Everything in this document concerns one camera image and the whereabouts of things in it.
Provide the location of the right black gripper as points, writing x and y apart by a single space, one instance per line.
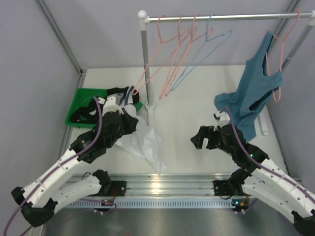
204 132

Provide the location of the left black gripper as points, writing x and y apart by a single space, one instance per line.
128 121

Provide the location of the white navy-trimmed tank top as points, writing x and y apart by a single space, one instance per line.
144 143

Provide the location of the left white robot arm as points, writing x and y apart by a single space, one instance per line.
42 199

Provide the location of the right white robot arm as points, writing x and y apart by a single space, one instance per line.
260 177

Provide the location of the teal tank top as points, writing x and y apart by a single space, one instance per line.
253 92

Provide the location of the pink hanger holding teal top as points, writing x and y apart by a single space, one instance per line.
283 41

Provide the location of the black garment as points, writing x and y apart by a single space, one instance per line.
124 95

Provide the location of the green plastic bin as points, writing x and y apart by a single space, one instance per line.
83 110

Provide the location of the silver clothes rack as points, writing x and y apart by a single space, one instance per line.
144 20

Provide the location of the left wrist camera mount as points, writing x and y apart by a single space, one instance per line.
109 105

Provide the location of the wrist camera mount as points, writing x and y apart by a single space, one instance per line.
109 105
222 119

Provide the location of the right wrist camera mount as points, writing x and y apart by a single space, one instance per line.
222 119

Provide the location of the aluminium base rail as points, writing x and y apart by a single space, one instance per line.
169 185

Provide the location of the perforated cable tray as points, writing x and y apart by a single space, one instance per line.
159 203

